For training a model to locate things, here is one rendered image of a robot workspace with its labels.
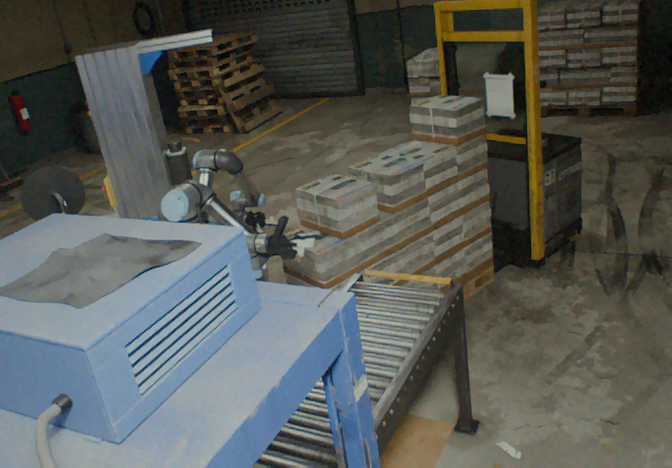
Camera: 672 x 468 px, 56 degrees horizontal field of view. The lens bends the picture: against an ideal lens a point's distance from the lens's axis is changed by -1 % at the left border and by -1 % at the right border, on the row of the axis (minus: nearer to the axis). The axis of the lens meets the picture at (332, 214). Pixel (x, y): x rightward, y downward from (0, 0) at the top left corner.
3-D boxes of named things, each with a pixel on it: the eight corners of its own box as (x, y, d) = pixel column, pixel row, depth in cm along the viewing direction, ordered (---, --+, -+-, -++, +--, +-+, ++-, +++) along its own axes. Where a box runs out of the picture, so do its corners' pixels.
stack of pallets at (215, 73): (225, 113, 1102) (209, 36, 1053) (272, 110, 1063) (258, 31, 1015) (180, 136, 991) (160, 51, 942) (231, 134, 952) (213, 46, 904)
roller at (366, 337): (318, 332, 278) (317, 322, 276) (421, 348, 256) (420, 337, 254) (313, 338, 274) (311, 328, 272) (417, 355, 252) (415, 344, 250)
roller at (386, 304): (344, 303, 299) (344, 293, 298) (441, 316, 277) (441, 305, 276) (339, 306, 294) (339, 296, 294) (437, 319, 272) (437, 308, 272)
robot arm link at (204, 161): (204, 243, 331) (217, 145, 346) (179, 243, 336) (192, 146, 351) (215, 248, 342) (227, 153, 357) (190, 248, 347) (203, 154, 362)
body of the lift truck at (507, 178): (467, 241, 508) (460, 145, 478) (508, 217, 539) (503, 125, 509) (545, 263, 457) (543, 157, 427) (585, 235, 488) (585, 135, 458)
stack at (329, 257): (299, 359, 392) (275, 237, 361) (426, 281, 458) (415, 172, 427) (341, 384, 363) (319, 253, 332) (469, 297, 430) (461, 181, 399)
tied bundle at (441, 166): (383, 187, 410) (378, 153, 401) (414, 173, 426) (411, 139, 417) (427, 198, 382) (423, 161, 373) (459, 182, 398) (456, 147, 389)
